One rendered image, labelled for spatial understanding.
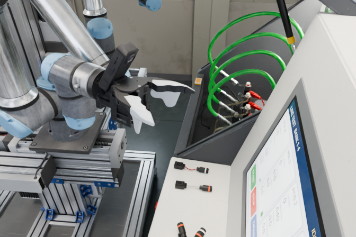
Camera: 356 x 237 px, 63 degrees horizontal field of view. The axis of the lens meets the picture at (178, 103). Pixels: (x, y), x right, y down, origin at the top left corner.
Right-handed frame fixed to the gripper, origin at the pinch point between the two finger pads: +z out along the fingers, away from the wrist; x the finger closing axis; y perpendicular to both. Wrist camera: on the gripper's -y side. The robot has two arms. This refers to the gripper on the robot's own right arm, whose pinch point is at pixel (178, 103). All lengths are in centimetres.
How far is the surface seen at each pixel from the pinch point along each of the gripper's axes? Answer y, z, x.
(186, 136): 45, -20, -47
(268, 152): 15.5, 16.3, -17.0
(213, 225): 46.1, 7.3, -14.6
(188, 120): 43, -24, -56
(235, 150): 35, 3, -38
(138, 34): 65, -161, -199
